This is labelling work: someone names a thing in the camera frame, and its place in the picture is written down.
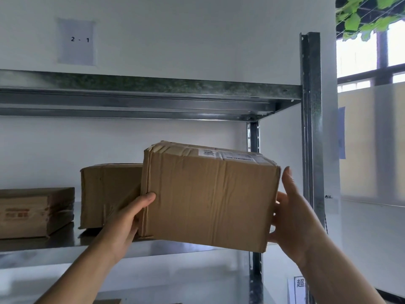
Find dark-framed window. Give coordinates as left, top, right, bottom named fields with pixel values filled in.
left=336, top=20, right=405, bottom=208

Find person's left hand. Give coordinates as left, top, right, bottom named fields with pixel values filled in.
left=94, top=182, right=157, bottom=264

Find tape-wrapped cubic cardboard box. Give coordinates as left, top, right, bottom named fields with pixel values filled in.
left=79, top=163, right=143, bottom=230

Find green vine leaves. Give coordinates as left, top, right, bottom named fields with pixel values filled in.
left=336, top=0, right=405, bottom=41

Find white printed notice sheet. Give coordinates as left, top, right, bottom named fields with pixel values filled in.
left=287, top=276, right=307, bottom=304

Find person's right forearm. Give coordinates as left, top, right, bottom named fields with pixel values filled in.
left=297, top=232, right=386, bottom=304

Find person's left forearm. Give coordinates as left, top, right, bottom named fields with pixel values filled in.
left=35, top=236, right=127, bottom=304

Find metal shelving rack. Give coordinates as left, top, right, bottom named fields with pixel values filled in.
left=0, top=32, right=327, bottom=304

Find cardboard box with handwritten label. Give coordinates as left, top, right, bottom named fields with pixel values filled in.
left=138, top=141, right=281, bottom=254

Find long box red print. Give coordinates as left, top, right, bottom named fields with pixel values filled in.
left=0, top=187, right=76, bottom=240

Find white paper wall sign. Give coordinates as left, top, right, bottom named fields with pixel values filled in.
left=57, top=18, right=96, bottom=66

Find person's right hand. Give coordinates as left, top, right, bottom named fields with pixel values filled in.
left=268, top=166, right=327, bottom=267

